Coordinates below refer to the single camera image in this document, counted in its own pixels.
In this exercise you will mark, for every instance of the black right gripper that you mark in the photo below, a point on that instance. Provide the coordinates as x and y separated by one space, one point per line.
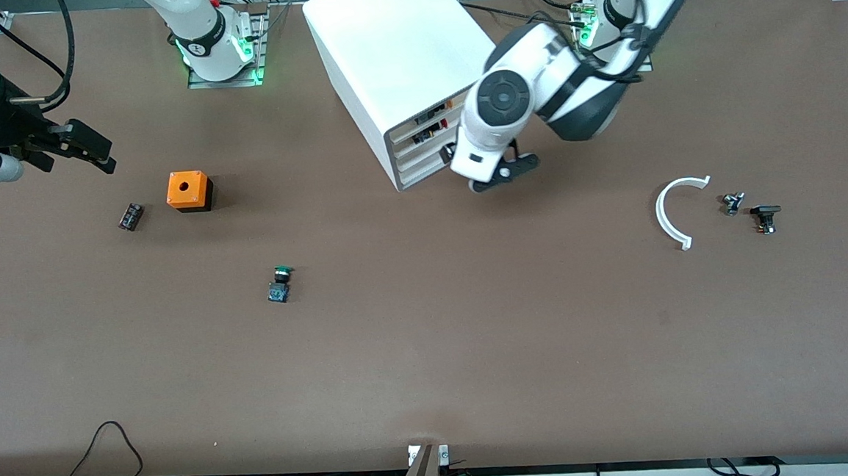
11 129

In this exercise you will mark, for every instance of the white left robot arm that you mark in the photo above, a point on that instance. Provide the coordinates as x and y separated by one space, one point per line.
496 101

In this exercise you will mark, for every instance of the black push button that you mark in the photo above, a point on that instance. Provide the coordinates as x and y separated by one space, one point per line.
765 213

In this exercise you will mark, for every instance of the black orange small part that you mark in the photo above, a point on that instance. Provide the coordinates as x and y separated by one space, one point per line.
432 112

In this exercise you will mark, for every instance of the small black contact block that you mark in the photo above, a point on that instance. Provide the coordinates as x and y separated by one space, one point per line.
130 216

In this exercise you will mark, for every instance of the white drawer cabinet housing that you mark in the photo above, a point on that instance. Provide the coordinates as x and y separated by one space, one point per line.
397 41

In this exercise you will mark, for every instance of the white plastic drawer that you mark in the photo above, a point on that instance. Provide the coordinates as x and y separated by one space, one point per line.
407 147
408 159
406 132
409 174

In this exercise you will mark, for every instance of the green push button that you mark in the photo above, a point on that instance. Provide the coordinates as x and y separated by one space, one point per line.
278 287

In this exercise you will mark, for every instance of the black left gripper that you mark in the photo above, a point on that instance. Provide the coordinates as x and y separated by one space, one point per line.
444 155

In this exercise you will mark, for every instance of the small metallic switch part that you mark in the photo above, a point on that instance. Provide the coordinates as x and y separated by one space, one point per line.
732 203

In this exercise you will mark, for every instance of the white curved plastic arc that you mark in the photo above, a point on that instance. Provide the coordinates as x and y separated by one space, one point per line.
660 212

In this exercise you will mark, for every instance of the orange box with hole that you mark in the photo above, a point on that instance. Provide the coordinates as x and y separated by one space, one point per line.
187 188

